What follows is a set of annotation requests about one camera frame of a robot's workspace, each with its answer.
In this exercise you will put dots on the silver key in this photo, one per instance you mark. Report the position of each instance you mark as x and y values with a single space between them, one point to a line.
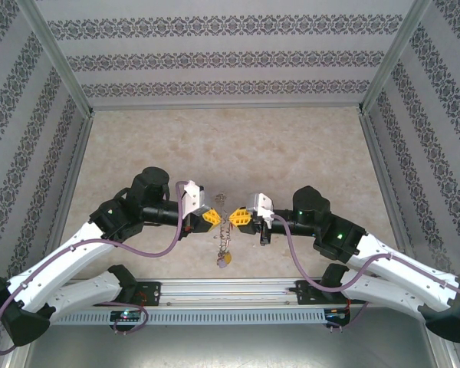
220 200

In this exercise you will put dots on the silver metal keyring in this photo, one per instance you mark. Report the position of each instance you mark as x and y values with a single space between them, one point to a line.
223 234

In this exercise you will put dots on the yellow capped key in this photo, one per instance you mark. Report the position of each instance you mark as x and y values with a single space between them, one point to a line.
227 257

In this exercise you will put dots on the purple capped key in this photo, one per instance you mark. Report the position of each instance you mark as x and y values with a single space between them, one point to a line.
221 263

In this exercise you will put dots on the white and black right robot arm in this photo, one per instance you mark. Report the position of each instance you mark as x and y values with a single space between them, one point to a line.
406 276

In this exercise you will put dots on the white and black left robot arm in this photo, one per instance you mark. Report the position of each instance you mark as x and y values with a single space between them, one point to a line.
61 264

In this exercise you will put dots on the small circuit board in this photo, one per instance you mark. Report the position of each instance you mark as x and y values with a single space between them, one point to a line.
126 316
337 313

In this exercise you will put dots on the grey metal sheet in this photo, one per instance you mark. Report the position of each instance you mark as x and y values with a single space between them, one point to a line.
230 349

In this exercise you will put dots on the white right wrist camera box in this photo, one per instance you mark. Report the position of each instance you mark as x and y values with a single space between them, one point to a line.
261 207

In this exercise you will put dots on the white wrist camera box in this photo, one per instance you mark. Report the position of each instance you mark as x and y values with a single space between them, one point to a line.
193 197
261 207

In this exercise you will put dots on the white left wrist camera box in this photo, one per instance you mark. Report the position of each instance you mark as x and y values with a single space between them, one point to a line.
193 197

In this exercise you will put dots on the aluminium frame side rail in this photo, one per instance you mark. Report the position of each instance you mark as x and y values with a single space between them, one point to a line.
71 180
387 180

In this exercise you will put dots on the aluminium frame back rail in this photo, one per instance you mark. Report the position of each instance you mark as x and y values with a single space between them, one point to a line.
226 106

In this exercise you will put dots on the aluminium frame corner post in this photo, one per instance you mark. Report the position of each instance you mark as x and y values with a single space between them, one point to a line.
57 57
395 57

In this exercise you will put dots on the aluminium frame front post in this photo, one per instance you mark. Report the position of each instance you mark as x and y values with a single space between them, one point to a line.
17 356
442 354

